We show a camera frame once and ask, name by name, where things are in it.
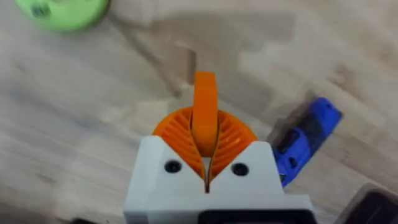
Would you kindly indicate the right gripper white and orange right finger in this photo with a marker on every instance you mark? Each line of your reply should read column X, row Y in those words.
column 248, row 183

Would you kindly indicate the right gripper white and orange left finger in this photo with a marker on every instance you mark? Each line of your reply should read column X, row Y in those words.
column 161, row 183

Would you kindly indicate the blue electric screwdriver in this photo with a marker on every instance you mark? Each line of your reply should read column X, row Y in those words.
column 298, row 146

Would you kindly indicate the dark container with grey rim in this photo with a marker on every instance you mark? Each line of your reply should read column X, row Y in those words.
column 373, row 207

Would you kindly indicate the green disc with holes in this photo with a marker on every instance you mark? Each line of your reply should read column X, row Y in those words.
column 66, row 14

